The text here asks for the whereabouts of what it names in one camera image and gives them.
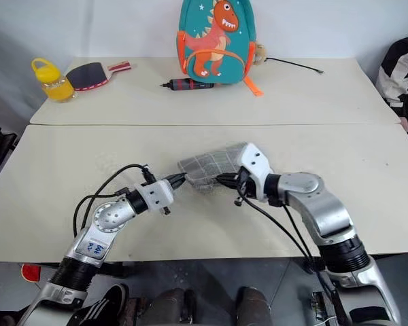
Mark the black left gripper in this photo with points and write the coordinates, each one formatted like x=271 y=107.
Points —
x=174 y=184

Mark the dark rounded shape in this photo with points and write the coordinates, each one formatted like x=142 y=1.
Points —
x=171 y=307
x=253 y=307

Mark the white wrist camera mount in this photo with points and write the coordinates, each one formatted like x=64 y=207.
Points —
x=256 y=163
x=156 y=195

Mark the black red table tennis paddle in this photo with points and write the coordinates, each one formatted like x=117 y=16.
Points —
x=88 y=76

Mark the black white striped sneaker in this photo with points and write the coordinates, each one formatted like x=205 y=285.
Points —
x=100 y=307

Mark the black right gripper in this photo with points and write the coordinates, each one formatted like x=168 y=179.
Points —
x=246 y=185

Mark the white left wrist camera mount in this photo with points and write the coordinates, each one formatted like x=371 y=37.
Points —
x=156 y=195

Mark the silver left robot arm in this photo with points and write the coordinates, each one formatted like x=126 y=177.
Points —
x=103 y=219

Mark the grey plaid pouch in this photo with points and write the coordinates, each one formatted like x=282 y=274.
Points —
x=211 y=164

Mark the black red marker pen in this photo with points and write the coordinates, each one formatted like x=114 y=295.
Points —
x=187 y=85

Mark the black chair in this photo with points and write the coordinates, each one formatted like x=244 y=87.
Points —
x=0 y=146

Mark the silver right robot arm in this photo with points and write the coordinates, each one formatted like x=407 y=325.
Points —
x=330 y=210

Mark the person in black white jacket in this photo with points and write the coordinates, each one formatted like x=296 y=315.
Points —
x=399 y=85

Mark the teal dinosaur backpack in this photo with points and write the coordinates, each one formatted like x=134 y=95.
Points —
x=214 y=44

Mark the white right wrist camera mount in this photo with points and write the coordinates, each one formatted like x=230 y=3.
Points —
x=256 y=163

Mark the yellow lidded jar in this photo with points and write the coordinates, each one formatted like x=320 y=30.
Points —
x=54 y=83

